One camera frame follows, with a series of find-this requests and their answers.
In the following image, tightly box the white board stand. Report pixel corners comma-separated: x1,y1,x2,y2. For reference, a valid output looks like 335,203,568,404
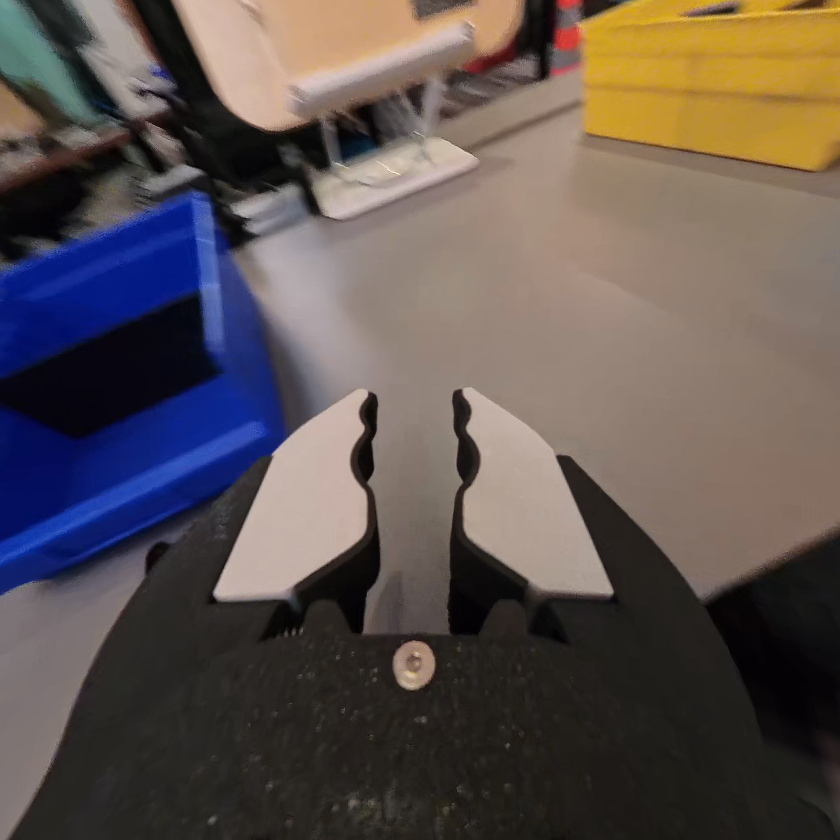
308,79,480,221

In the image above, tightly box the brown wooden table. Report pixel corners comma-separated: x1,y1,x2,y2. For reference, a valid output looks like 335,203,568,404
0,108,178,198

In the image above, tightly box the grey bar handle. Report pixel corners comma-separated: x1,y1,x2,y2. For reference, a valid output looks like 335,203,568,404
287,21,476,120

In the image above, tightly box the blue plastic bin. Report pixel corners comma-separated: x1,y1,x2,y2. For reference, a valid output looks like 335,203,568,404
0,190,290,595

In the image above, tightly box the orange traffic cone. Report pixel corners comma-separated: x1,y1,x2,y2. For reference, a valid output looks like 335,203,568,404
551,0,584,74

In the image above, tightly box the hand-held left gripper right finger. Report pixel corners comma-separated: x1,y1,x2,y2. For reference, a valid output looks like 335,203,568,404
449,386,616,636

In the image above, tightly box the teal wall poster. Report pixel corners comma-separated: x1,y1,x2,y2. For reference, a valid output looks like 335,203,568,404
0,0,106,129

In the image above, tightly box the beige wooden board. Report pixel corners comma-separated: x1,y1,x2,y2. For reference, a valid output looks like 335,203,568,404
167,0,526,132

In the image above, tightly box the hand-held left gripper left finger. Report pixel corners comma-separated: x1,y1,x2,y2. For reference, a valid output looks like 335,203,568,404
212,387,382,634

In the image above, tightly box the yellow plastic bin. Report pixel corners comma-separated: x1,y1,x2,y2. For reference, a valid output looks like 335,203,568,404
581,0,840,173

